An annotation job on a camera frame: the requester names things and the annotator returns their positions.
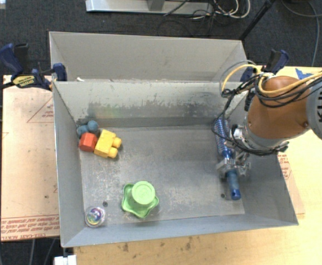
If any red wooden block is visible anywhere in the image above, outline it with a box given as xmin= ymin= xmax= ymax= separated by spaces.
xmin=78 ymin=132 xmax=99 ymax=152

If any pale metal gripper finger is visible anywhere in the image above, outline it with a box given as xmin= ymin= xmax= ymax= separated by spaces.
xmin=216 ymin=160 xmax=233 ymax=179
xmin=236 ymin=161 xmax=252 ymax=177

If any yellow toy building block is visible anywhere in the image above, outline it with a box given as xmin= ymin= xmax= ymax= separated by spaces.
xmin=93 ymin=129 xmax=123 ymax=159

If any blue spiral toy tool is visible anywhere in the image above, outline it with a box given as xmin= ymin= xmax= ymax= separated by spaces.
xmin=213 ymin=117 xmax=242 ymax=201

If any green star-shaped cup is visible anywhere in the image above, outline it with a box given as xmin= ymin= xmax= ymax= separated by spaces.
xmin=121 ymin=181 xmax=160 ymax=219

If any brown cardboard board, red print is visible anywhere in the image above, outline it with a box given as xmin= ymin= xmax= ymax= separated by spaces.
xmin=0 ymin=75 xmax=307 ymax=243

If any dark teal toy figure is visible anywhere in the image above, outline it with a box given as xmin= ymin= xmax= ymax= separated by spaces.
xmin=76 ymin=119 xmax=99 ymax=138

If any grey metal bin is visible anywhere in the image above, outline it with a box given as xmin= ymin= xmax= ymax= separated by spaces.
xmin=49 ymin=31 xmax=299 ymax=248

